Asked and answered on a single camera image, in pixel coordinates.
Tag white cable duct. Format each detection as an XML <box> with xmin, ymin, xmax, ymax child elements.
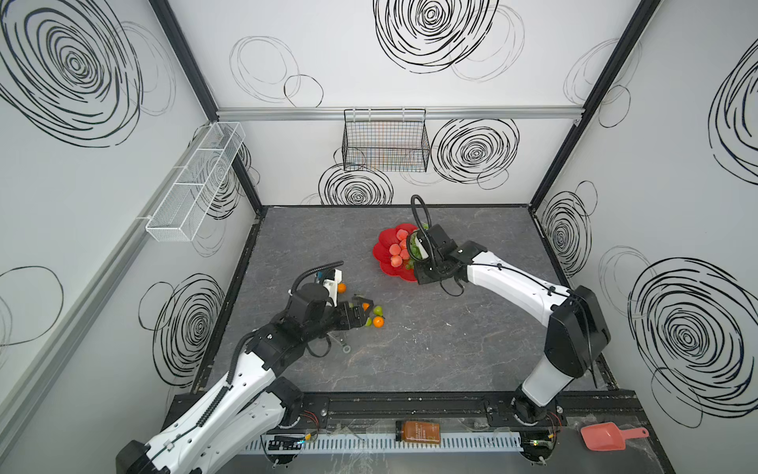
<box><xmin>241</xmin><ymin>432</ymin><xmax>523</xmax><ymax>455</ymax></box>

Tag green grape bunch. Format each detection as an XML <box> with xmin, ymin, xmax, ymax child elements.
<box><xmin>407</xmin><ymin>232</ymin><xmax>426</xmax><ymax>261</ymax></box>

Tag white wire shelf basket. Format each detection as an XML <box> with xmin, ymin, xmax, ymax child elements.
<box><xmin>145</xmin><ymin>122</ymin><xmax>246</xmax><ymax>243</ymax></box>

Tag red flower-shaped bowl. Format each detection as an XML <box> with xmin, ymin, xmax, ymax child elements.
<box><xmin>372</xmin><ymin>223</ymin><xmax>418</xmax><ymax>282</ymax></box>

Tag black wire basket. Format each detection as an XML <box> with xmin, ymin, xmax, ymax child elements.
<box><xmin>341</xmin><ymin>108</ymin><xmax>432</xmax><ymax>173</ymax></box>

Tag pink plastic scoop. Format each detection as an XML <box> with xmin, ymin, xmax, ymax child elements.
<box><xmin>580</xmin><ymin>423</ymin><xmax>649</xmax><ymax>452</ymax></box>

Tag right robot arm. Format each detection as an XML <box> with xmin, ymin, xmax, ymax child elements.
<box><xmin>409</xmin><ymin>224</ymin><xmax>611</xmax><ymax>426</ymax></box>

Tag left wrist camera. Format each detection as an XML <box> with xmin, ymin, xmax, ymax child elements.
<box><xmin>321</xmin><ymin>268</ymin><xmax>343</xmax><ymax>306</ymax></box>

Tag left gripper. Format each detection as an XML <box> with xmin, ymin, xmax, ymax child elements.
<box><xmin>303</xmin><ymin>295</ymin><xmax>374</xmax><ymax>343</ymax></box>

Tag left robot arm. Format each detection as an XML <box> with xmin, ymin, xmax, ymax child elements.
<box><xmin>116</xmin><ymin>295</ymin><xmax>374</xmax><ymax>473</ymax></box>

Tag green-tipped metal tongs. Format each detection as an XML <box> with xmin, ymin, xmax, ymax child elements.
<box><xmin>331</xmin><ymin>335</ymin><xmax>351</xmax><ymax>355</ymax></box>

